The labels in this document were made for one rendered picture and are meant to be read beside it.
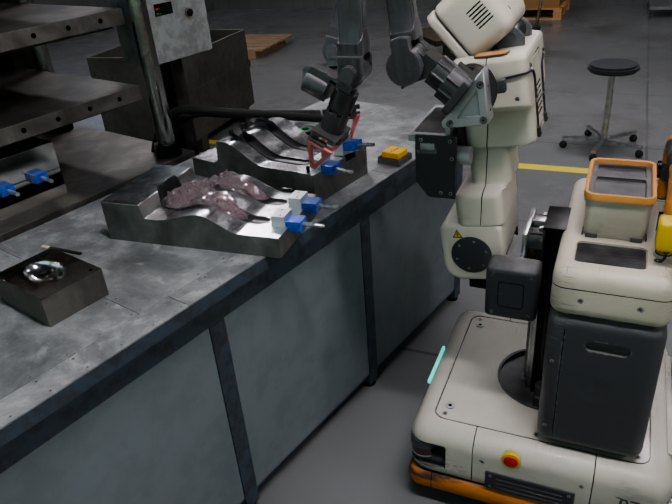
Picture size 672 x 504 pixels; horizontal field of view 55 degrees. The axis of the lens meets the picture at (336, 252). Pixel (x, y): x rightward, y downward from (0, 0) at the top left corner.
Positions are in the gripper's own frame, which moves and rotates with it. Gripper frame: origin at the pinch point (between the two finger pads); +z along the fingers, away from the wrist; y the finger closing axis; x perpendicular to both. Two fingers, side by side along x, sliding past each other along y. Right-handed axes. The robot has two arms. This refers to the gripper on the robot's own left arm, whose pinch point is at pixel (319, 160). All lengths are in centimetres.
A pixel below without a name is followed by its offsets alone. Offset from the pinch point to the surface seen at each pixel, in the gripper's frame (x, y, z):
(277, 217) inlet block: -2.0, 10.2, 13.8
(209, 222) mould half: -15.9, 16.7, 20.6
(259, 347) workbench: 8, 17, 50
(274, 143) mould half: -22.8, -32.3, 21.5
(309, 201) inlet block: 1.1, -2.3, 13.6
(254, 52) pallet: -237, -509, 217
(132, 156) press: -75, -40, 60
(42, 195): -78, 1, 59
